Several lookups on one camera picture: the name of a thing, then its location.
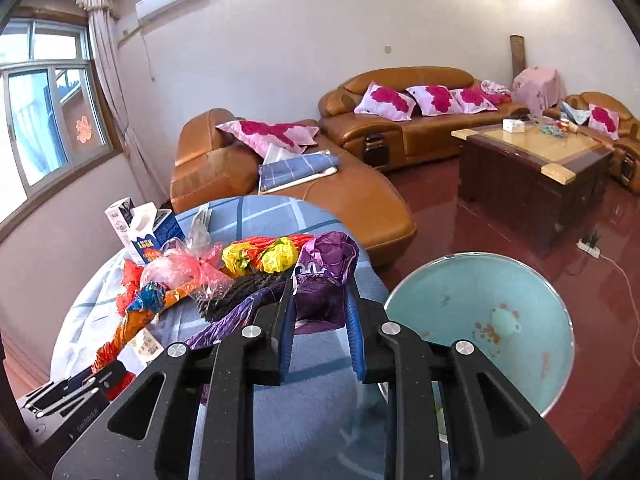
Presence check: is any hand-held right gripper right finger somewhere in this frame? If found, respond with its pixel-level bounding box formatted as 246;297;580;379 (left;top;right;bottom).
342;275;583;480

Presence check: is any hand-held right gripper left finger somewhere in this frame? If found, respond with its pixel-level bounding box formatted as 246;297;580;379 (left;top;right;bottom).
50;280;301;480

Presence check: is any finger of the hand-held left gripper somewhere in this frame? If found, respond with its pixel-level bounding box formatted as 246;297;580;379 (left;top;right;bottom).
22;363;127;418

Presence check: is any yellow red snack wrapper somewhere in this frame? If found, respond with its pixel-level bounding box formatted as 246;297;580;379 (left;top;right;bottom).
221;232;317;277

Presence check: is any purple foil wrapper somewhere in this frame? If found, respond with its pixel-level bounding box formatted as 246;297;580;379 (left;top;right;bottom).
185;231;361;351

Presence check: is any pink plastic bag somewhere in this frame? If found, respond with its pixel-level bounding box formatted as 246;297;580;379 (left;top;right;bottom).
141;244;233;307

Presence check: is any light blue enamel basin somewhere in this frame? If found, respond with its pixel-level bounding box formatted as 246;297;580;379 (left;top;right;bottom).
384;252;576;443

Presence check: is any white printed paper slip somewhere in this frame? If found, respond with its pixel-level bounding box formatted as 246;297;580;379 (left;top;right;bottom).
127;329;164;367

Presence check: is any clear plastic wrapper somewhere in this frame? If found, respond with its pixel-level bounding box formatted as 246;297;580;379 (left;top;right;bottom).
182;205;217;261

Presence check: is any orange leather chaise sofa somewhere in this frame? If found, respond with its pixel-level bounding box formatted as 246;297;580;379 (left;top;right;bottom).
170;108;418;267

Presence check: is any blue white milk carton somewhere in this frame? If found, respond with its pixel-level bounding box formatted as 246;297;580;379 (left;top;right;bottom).
104;198;186;266

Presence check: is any folded blue plaid cloth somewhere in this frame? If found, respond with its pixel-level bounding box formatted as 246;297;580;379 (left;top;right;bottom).
257;152;341;195

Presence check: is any white folded cloth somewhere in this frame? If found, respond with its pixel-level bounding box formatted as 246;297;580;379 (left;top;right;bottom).
262;142;293;166

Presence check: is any pink floral pillow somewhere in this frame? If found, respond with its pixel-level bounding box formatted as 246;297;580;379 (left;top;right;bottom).
354;82;417;122
587;103;621;141
405;85;463;116
215;120;320;157
449;88;498;113

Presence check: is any orange leather three-seat sofa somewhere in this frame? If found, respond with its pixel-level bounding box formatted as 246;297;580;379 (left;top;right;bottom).
318;66;531;171

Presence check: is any dark wooden coffee table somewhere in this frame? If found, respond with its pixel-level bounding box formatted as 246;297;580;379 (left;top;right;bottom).
451;120;615;256

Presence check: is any white power strip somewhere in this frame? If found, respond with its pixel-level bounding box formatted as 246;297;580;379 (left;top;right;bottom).
577;232;603;259

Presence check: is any sliding glass window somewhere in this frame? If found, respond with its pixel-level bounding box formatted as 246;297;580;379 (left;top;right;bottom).
0;17;123;223

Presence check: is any pink floral blanket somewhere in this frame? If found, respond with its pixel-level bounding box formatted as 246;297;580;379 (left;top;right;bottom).
480;79;512;106

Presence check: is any pink curtain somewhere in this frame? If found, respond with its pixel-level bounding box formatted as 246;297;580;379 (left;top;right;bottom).
87;7;171;202

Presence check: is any pink cloth cover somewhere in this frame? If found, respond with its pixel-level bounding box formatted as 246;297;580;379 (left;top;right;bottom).
512;67;561;116

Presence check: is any blue white crumpled cloth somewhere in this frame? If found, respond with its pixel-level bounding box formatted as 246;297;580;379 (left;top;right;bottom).
560;101;591;126

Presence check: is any rolled bamboo mat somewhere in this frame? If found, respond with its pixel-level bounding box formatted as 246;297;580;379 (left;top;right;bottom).
509;35;526;78

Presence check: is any orange leather armchair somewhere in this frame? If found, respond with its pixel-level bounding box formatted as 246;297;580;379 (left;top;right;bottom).
542;91;640;196

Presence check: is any white power cable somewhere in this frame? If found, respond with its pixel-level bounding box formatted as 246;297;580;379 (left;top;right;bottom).
597;254;640;302

